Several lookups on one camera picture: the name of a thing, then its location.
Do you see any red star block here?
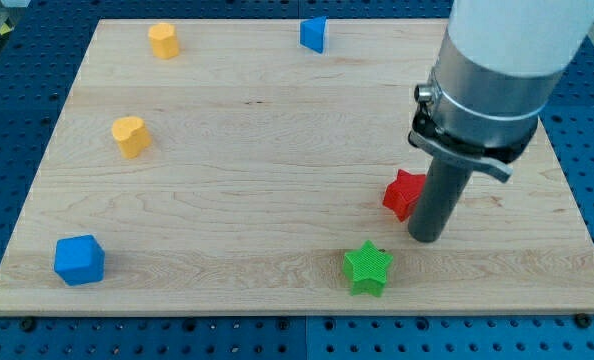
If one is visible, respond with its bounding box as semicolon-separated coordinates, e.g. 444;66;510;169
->
382;169;426;222

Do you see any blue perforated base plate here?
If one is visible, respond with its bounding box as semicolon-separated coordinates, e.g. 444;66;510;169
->
0;0;594;359

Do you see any green star block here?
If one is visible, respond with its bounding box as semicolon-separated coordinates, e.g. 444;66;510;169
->
342;240;393;297

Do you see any blue triangle block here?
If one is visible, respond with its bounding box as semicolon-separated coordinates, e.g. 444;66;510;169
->
299;16;327;54

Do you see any yellow hexagon block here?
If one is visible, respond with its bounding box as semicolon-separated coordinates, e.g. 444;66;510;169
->
148;22;180;59

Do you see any yellow heart block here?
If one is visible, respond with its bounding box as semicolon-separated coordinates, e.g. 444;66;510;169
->
111;116;152;159

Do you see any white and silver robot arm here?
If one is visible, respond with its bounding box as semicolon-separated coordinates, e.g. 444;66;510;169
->
409;0;594;182

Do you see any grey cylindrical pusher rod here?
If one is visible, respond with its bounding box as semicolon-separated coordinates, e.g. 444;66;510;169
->
408;158;472;243

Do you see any blue cube block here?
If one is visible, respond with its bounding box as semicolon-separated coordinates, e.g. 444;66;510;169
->
53;235;105;286

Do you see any light wooden board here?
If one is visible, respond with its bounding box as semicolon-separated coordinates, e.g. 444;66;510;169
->
0;19;594;317

